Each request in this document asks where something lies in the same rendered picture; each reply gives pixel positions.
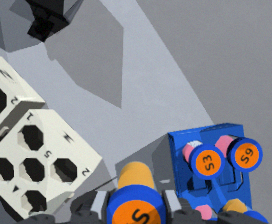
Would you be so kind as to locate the white button box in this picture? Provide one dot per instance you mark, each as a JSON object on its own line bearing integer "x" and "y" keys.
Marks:
{"x": 56, "y": 8}

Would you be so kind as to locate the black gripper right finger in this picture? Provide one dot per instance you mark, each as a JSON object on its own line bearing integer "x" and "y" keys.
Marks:
{"x": 184, "y": 212}

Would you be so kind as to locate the blue tube rack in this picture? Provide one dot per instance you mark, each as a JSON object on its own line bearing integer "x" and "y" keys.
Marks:
{"x": 217, "y": 197}

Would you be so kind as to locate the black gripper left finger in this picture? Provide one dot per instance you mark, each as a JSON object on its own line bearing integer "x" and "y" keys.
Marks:
{"x": 96, "y": 212}

